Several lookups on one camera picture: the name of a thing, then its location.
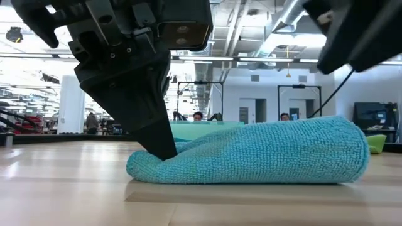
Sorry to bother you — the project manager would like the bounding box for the white pillar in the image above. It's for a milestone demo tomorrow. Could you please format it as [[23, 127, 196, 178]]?
[[57, 75, 86, 135]]

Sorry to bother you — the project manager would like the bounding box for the teal translucent plastic basket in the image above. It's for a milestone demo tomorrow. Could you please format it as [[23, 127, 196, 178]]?
[[169, 120, 246, 143]]

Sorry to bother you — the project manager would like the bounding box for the yellow hanging cord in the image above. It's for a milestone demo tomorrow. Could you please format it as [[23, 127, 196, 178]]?
[[285, 45, 292, 78]]

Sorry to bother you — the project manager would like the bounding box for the black ceiling-mounted device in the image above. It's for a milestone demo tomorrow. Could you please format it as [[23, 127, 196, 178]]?
[[5, 26, 24, 44]]

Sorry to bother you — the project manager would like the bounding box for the silver ventilation duct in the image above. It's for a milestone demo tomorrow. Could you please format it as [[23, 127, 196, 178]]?
[[254, 0, 315, 59]]

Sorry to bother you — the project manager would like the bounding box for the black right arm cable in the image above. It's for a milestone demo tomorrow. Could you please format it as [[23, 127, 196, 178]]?
[[308, 69, 355, 119]]

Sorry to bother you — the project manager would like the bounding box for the black equipment cart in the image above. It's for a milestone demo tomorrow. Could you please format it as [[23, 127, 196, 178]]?
[[352, 101, 399, 139]]

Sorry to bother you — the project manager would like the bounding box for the ceiling light rail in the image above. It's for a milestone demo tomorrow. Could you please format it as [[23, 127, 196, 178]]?
[[0, 52, 320, 64]]

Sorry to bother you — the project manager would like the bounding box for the red background furniture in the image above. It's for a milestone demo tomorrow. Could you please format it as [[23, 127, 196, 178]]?
[[12, 114, 44, 135]]

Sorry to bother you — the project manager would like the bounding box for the blue microfiber towel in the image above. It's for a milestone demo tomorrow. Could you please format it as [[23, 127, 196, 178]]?
[[126, 115, 372, 185]]

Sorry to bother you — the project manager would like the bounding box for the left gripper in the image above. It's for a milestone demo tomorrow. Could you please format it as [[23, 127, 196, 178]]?
[[11, 0, 178, 161]]

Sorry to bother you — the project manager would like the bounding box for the green microfiber towel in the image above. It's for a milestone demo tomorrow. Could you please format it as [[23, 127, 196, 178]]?
[[366, 134, 388, 155]]

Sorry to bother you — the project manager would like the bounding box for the black slanted bar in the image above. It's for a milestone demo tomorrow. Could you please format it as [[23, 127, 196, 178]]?
[[0, 108, 39, 130]]

